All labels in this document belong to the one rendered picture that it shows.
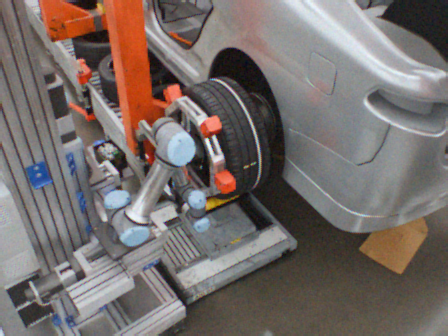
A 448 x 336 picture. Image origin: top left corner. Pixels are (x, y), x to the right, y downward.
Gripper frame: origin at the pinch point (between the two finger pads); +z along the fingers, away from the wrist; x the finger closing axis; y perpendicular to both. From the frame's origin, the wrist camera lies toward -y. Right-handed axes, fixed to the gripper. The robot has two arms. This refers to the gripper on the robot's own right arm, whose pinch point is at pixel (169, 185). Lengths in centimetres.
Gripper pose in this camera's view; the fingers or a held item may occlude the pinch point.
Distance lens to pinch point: 236.1
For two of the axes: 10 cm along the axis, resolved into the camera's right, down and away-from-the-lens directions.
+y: 0.0, -7.5, -6.6
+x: -8.5, 3.4, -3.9
